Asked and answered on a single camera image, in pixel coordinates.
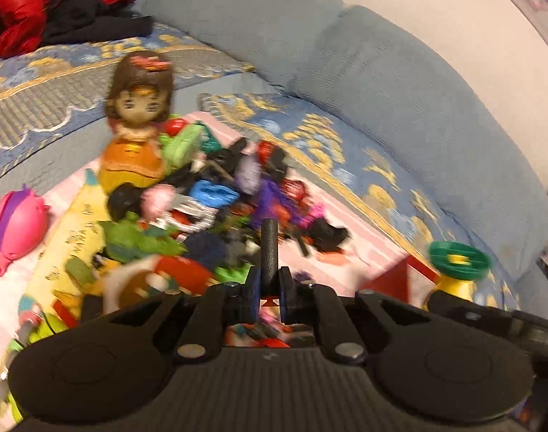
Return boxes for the black cylinder toy piece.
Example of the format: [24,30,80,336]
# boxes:
[260,219,279,298]

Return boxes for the yellow banana character toy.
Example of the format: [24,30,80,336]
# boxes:
[428,241,492,302]

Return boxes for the black plastic clip block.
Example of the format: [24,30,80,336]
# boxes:
[303,217,350,253]

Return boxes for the purple tassel toy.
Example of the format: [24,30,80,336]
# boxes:
[250,177,299,229]

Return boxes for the red patterned cardboard box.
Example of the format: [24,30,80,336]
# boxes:
[364,256,439,308]

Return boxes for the blue plastic toy piece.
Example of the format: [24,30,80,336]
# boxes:
[189,180,240,209]

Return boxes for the yellow banana label bag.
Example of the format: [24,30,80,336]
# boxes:
[26,167,110,319]

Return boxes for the blue fabric sofa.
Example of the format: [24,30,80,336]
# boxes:
[137,0,548,279]

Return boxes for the pink purple toy purse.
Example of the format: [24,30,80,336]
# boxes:
[0,185,51,277]

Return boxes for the brown haired doll figurine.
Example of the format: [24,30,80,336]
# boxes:
[97,51,173,195]

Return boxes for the blue gold patterned seat cover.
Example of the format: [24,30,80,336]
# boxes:
[0,27,519,321]

